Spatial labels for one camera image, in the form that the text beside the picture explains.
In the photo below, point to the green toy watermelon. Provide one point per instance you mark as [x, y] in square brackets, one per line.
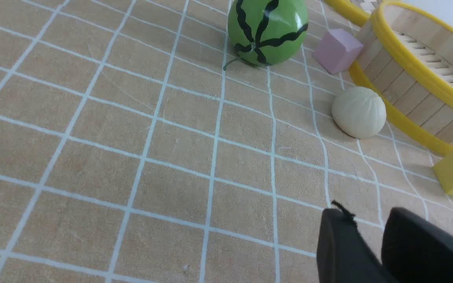
[267, 32]

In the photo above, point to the checked orange tablecloth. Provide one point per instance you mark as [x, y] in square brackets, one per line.
[127, 153]

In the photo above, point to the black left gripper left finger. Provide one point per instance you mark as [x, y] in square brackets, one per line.
[342, 254]

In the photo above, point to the bamboo steamer tray yellow rim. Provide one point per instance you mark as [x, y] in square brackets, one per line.
[407, 59]

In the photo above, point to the woven steamer lid yellow rim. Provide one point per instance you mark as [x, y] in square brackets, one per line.
[355, 11]

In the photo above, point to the pink cube block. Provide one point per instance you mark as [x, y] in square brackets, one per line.
[337, 50]

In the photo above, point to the white bun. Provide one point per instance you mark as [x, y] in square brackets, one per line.
[359, 112]

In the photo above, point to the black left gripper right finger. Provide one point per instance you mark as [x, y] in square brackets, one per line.
[416, 251]

